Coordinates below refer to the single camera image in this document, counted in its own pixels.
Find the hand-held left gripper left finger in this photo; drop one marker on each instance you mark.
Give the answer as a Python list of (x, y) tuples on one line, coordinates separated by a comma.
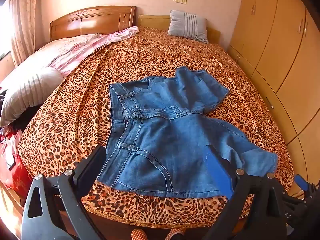
[(91, 167)]

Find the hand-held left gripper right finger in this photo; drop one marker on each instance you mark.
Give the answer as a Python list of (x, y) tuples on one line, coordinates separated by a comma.
[(215, 171)]

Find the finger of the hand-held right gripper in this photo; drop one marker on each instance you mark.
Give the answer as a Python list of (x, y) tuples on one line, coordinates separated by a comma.
[(302, 182)]

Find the blue denim pants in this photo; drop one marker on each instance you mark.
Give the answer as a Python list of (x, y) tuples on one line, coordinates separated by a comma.
[(162, 142)]

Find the leopard print bed sheet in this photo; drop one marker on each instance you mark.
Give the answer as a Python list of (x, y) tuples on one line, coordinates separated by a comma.
[(87, 105)]

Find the orange polka dot slipper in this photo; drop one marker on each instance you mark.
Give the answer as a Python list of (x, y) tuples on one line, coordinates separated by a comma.
[(175, 233), (138, 235)]

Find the red bag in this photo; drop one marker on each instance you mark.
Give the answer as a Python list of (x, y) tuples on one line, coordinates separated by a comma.
[(13, 175)]

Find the large grey striped pillow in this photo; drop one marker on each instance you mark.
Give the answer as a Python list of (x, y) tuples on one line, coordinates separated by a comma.
[(27, 92)]

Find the pink floral quilt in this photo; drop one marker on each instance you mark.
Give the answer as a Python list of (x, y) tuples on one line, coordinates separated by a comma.
[(67, 50)]

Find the light wooden wardrobe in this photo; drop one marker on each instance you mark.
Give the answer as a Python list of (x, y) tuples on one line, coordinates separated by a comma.
[(280, 42)]

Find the carved wooden headboard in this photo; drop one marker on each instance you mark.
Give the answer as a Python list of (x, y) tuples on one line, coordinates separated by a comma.
[(92, 21)]

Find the small grey striped pillow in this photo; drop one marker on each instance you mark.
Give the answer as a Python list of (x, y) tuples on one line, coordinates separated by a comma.
[(186, 26)]

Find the plain light wooden headboard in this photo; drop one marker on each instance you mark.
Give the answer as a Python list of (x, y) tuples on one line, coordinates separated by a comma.
[(152, 20)]

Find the pink patterned curtain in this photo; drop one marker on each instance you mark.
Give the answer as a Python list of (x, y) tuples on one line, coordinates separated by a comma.
[(21, 20)]

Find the wall switch panel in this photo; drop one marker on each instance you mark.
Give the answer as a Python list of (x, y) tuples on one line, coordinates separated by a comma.
[(180, 0)]

